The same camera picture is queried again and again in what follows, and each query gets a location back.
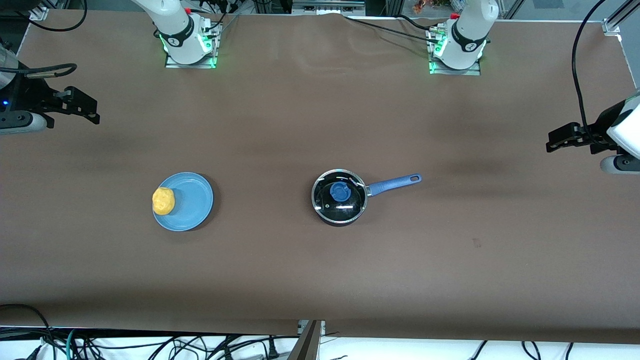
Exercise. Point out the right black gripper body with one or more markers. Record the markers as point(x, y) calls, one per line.
point(31, 94)

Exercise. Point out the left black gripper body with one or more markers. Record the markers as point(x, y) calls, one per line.
point(599, 131)

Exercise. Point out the yellow potato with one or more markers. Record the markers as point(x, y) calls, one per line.
point(163, 200)

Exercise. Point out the glass lid with blue knob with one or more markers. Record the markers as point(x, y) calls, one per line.
point(340, 192)

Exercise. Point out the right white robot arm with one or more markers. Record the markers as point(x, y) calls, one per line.
point(176, 27)

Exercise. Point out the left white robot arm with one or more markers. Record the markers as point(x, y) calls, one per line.
point(467, 30)

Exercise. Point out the light blue round plate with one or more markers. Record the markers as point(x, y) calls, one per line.
point(195, 202)

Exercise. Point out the black power plug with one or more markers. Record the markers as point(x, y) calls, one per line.
point(272, 347)

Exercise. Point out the aluminium corner bracket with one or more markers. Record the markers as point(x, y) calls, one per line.
point(617, 22)

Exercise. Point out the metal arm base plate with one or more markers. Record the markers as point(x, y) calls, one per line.
point(434, 67)
point(212, 47)

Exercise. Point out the grey metal frame rail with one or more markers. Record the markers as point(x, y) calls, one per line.
point(327, 6)

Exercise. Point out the aluminium profile post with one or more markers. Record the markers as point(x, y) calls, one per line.
point(307, 342)

